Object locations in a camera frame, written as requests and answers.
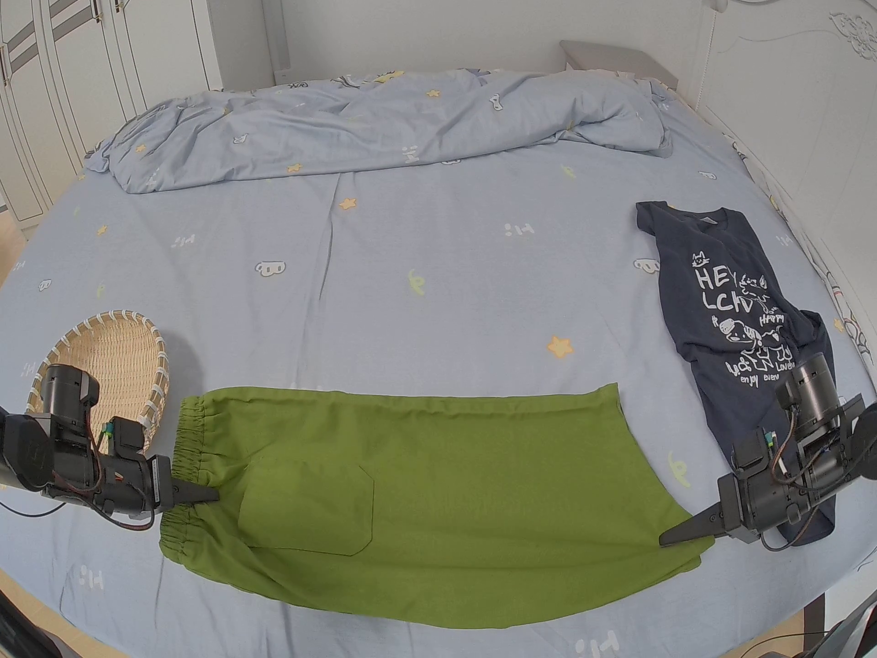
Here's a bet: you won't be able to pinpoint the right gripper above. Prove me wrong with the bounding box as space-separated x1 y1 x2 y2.
716 449 827 546

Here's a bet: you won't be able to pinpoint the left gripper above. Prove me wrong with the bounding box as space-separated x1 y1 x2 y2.
88 454 174 516

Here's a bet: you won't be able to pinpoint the green shorts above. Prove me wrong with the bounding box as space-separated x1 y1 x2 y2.
158 382 706 629

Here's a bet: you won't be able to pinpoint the round woven basket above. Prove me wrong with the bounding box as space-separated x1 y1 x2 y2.
25 308 171 452

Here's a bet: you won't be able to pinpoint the bed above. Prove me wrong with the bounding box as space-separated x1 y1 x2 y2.
0 0 877 658

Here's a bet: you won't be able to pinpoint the dark blue printed T-shirt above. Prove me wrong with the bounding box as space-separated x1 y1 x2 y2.
634 200 839 547

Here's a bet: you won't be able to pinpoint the pale blue quilt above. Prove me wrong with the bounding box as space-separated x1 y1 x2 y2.
85 69 676 196

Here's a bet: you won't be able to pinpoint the white wardrobe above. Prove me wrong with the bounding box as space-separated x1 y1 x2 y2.
0 0 224 228

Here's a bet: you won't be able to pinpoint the grey bedside table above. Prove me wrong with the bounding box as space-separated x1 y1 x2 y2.
560 40 680 89

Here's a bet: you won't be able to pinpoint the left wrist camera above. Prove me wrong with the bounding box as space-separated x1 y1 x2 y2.
107 416 147 462

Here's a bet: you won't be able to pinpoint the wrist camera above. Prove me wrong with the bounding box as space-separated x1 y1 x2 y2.
732 432 777 479
107 416 147 462

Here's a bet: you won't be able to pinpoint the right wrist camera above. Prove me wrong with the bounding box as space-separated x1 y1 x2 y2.
732 432 777 479

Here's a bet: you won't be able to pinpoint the black cable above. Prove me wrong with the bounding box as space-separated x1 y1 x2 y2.
732 630 826 658

